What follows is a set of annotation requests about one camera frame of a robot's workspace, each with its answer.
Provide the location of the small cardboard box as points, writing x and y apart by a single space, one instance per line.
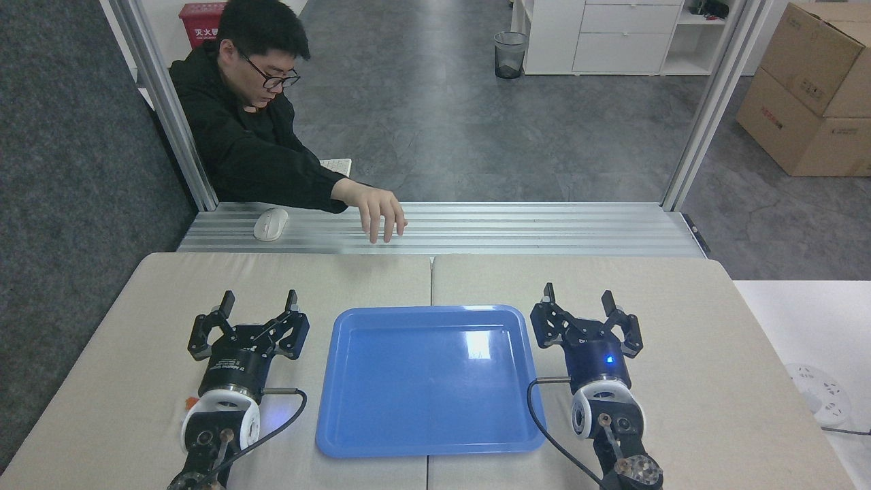
816 54

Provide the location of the large cardboard box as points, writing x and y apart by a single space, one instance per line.
789 133

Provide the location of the person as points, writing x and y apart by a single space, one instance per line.
238 143

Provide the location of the black mesh waste basket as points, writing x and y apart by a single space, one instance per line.
510 54

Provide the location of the silver aluminium post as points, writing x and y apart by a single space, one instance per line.
714 102
163 102

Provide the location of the person's left hand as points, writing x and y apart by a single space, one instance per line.
378 207

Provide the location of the silver aluminium profile platform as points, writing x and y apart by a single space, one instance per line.
517 228

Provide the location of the white keyboard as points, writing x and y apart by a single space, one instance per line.
338 166

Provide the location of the black items on shelf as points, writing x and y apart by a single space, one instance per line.
711 8

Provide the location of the white computer mouse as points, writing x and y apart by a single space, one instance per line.
271 224

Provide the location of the white drawer cabinet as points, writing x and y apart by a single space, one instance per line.
612 41

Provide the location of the grey felt partition panel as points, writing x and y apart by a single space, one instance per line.
75 204

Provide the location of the black-framed glasses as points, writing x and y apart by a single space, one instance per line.
275 80

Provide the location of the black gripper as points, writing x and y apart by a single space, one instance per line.
599 361
238 364

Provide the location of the white round power socket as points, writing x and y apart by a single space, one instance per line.
820 395

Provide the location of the white side table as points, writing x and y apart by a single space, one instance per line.
803 320

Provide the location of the red bin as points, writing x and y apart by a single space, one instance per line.
201 24

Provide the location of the blue plastic tray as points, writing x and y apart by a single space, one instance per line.
429 381

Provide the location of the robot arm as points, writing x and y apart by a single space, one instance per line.
612 422
218 429

